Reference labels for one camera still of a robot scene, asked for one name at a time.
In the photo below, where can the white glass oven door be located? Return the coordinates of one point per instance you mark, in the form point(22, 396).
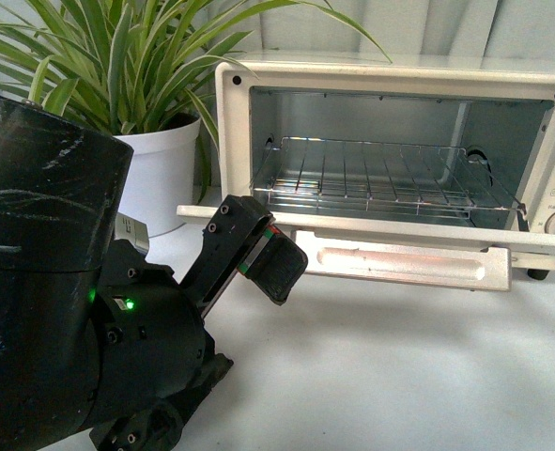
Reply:
point(430, 255)

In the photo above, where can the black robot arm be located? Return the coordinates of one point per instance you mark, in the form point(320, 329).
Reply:
point(93, 337)

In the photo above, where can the green spider plant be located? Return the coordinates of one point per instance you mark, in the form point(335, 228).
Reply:
point(120, 67)

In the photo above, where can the white Toshiba toaster oven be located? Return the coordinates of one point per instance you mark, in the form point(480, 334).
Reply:
point(502, 109)

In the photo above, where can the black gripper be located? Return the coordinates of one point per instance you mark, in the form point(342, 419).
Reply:
point(158, 363)

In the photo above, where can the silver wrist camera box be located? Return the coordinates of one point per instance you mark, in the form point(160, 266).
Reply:
point(133, 231)

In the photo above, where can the metal wire oven rack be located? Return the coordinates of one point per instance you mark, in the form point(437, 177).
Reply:
point(317, 173)

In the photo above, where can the white plastic plant pot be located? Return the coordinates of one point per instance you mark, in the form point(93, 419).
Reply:
point(161, 174)

